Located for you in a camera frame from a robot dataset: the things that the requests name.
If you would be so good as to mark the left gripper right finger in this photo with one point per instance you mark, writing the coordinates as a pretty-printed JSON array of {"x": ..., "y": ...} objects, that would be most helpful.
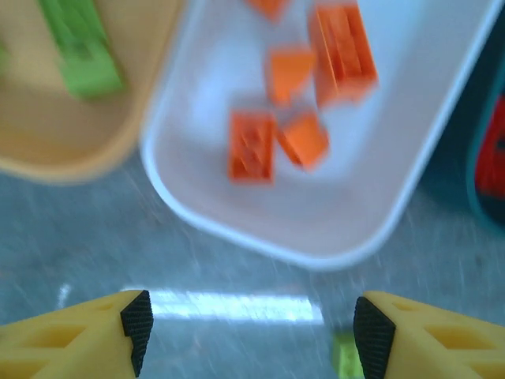
[{"x": 442, "y": 347}]

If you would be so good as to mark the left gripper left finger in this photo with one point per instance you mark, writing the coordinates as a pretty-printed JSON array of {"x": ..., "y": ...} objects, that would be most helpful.
[{"x": 59, "y": 347}]

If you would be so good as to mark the orange lego slope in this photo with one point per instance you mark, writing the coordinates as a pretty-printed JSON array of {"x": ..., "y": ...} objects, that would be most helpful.
[
  {"x": 290, "y": 73},
  {"x": 305, "y": 140}
]

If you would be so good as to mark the long green lego brick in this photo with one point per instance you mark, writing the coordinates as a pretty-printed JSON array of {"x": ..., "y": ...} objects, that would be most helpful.
[{"x": 84, "y": 51}]

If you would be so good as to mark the long orange lego brick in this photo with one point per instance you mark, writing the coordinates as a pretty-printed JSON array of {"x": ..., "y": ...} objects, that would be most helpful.
[{"x": 341, "y": 55}]

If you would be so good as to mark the orange lego wedge plate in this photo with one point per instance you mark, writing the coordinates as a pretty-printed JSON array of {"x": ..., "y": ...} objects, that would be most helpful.
[{"x": 270, "y": 6}]

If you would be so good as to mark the teal plastic container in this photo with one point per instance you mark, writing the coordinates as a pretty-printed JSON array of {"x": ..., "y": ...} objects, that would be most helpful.
[{"x": 477, "y": 217}]

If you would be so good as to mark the red lego brick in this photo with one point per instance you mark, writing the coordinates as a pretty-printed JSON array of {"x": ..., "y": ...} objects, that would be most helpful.
[{"x": 491, "y": 158}]

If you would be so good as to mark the white plastic container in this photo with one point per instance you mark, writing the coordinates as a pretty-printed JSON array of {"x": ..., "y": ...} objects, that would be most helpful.
[{"x": 276, "y": 213}]

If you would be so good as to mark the orange plastic container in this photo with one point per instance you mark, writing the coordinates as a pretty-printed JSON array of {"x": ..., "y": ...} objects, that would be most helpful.
[{"x": 59, "y": 130}]

